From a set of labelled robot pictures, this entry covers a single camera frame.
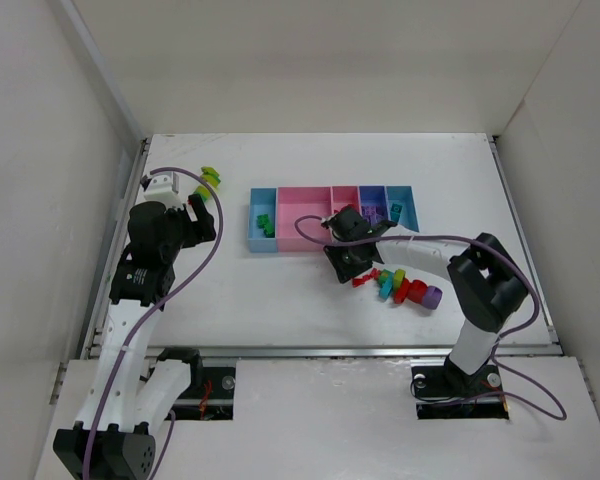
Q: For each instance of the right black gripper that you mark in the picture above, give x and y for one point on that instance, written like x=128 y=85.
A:
x=343 y=261

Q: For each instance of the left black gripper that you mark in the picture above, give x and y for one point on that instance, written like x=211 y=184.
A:
x=198 y=220

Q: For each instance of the green yellow red lego stack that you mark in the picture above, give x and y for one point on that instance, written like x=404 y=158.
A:
x=212 y=179

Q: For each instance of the green lego brick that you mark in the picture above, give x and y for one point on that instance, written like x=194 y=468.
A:
x=266 y=225

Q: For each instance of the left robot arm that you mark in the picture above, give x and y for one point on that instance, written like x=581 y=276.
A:
x=113 y=435

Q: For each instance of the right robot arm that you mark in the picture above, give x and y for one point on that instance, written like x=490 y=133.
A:
x=485 y=280

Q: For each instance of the purple legos in bin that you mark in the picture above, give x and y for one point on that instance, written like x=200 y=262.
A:
x=373 y=213

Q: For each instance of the teal legos in bin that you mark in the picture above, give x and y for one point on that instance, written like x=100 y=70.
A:
x=396 y=212

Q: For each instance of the left light blue bin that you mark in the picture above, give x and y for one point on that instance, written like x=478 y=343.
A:
x=261 y=236

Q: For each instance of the purple blue bin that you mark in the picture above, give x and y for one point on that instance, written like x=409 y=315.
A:
x=374 y=194

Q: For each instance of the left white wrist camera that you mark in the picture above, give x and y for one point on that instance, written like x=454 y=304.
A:
x=162 y=188

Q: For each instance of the aluminium rail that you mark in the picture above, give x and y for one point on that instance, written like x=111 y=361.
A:
x=364 y=352

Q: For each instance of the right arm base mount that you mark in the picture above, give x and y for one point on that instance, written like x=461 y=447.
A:
x=437 y=399

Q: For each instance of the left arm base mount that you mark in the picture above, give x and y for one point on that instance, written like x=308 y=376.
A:
x=212 y=399

